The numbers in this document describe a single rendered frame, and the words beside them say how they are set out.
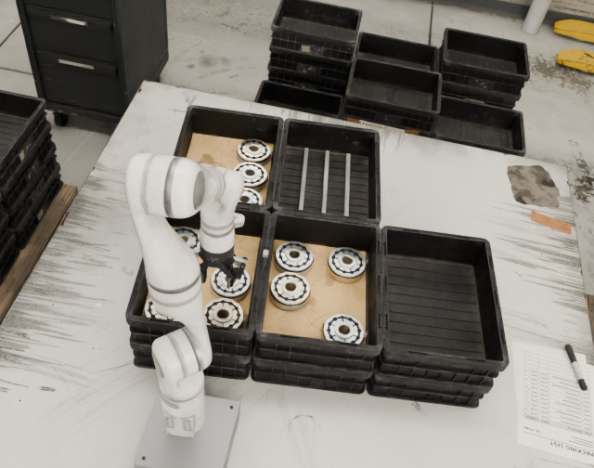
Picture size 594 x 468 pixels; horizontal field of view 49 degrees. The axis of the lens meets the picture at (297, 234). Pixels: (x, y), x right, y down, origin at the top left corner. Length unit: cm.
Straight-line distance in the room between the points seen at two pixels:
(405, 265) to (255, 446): 63
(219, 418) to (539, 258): 116
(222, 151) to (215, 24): 225
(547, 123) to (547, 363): 228
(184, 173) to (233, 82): 282
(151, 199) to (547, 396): 128
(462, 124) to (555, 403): 159
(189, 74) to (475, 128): 162
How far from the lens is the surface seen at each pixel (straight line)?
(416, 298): 177
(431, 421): 174
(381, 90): 300
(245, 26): 423
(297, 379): 168
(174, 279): 108
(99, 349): 177
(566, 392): 193
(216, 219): 132
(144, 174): 96
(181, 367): 126
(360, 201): 196
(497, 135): 314
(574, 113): 420
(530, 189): 239
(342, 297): 171
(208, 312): 162
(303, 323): 165
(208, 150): 205
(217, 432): 154
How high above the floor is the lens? 220
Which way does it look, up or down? 48 degrees down
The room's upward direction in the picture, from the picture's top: 10 degrees clockwise
